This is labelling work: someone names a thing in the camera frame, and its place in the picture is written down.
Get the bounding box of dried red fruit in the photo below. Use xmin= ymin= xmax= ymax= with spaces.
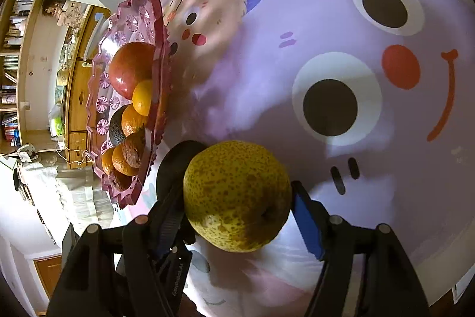
xmin=122 ymin=130 xmax=146 ymax=168
xmin=109 ymin=169 xmax=132 ymax=191

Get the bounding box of dark green avocado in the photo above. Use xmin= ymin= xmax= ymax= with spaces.
xmin=109 ymin=105 xmax=128 ymax=146

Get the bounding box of yellow speckled pear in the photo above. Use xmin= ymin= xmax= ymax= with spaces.
xmin=183 ymin=140 xmax=292 ymax=253

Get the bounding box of small mandarin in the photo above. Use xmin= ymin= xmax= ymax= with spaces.
xmin=132 ymin=79 xmax=153 ymax=117

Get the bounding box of red yellow apple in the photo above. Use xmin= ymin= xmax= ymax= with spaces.
xmin=109 ymin=42 xmax=155 ymax=100

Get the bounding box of dark overripe banana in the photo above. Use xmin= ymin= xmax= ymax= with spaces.
xmin=155 ymin=140 xmax=207 ymax=202

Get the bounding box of wooden desk with drawers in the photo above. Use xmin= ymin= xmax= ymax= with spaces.
xmin=64 ymin=6 xmax=110 ymax=169

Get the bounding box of cartoon printed tablecloth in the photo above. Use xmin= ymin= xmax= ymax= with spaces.
xmin=118 ymin=0 xmax=475 ymax=317

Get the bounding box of pink plastic fruit bowl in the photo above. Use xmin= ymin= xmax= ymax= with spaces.
xmin=86 ymin=0 xmax=171 ymax=209

